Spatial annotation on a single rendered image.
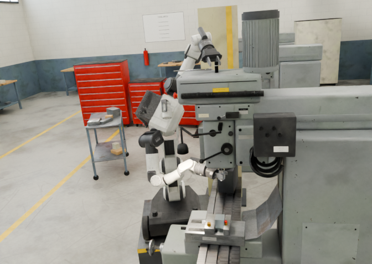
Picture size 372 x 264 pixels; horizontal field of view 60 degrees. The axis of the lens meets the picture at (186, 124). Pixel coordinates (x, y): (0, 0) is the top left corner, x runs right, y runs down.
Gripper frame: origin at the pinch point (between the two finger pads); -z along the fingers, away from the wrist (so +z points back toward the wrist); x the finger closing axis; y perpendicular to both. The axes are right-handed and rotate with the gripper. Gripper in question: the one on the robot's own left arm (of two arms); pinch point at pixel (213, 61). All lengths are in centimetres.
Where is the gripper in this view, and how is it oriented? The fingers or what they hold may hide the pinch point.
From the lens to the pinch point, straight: 193.7
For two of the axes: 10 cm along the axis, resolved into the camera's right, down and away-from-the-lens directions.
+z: -2.7, -7.4, 6.1
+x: -9.6, 1.5, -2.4
